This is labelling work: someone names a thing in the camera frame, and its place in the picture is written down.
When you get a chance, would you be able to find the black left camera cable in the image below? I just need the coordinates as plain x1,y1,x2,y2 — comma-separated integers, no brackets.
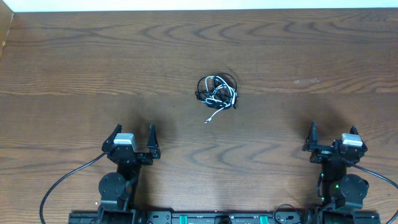
39,151,107,224

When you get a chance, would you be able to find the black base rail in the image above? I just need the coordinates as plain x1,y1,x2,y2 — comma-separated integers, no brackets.
68,210,382,224

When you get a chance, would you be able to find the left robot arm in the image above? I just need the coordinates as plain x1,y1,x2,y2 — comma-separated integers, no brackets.
98,124,161,223

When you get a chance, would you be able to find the black right camera cable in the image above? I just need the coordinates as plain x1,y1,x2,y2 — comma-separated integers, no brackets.
337,149,398,224

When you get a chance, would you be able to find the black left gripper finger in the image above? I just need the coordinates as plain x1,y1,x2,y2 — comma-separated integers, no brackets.
101,124,122,152
147,124,161,159

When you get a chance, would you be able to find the cardboard box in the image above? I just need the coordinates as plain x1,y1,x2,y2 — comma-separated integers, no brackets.
0,0,14,56

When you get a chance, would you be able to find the clear tape scrap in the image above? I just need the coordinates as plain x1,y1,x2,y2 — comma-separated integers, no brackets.
294,78,319,85

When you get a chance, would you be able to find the black camera cable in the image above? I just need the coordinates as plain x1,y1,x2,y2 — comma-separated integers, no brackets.
39,151,107,224
337,149,398,224

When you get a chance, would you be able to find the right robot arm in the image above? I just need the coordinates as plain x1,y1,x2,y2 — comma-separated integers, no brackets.
302,122,369,223

